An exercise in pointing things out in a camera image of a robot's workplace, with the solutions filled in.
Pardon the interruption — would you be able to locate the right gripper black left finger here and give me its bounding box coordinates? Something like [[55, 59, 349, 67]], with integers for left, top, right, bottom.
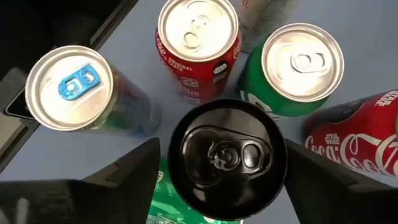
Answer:
[[0, 138, 162, 224]]

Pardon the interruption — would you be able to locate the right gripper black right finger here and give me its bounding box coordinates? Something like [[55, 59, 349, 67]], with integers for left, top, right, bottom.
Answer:
[[284, 139, 398, 224]]

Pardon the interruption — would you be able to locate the red Coca-Cola can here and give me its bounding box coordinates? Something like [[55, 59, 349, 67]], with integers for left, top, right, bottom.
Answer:
[[154, 0, 243, 106], [303, 89, 398, 177]]

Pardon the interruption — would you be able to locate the green Sprite can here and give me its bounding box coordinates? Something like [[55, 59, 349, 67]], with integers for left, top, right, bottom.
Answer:
[[236, 22, 345, 121], [146, 157, 243, 224]]

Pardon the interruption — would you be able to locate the white can with black lid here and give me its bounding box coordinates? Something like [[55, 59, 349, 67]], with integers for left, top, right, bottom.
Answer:
[[167, 98, 289, 222], [231, 0, 302, 54]]

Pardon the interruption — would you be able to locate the blue silver Red Bull can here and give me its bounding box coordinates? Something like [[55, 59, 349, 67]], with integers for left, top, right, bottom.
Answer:
[[24, 45, 162, 138]]

